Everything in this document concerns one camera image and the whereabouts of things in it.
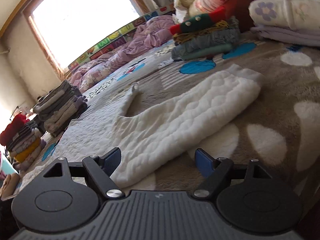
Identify white quilted sweatshirt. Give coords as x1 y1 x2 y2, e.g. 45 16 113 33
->
19 63 263 190

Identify grey folded clothes stack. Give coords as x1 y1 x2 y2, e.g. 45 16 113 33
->
33 80 87 136

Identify red and yellow clothes stack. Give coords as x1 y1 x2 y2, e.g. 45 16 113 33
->
1 113 47 172

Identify jeans and green clothes stack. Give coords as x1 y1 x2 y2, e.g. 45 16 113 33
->
169 6 240 61

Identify lilac flower folded clothes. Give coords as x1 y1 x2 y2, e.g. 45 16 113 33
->
248 0 319 47

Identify brown Mickey Mouse blanket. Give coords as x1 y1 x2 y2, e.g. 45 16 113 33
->
15 31 320 205

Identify colourful alphabet foam mat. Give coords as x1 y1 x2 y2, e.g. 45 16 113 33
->
68 3 175 73

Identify purple crumpled quilt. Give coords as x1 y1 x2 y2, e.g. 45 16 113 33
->
68 15 175 93

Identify red pillow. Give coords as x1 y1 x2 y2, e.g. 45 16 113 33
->
224 0 254 33

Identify window with wooden frame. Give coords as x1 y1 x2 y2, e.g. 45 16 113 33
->
22 0 150 76

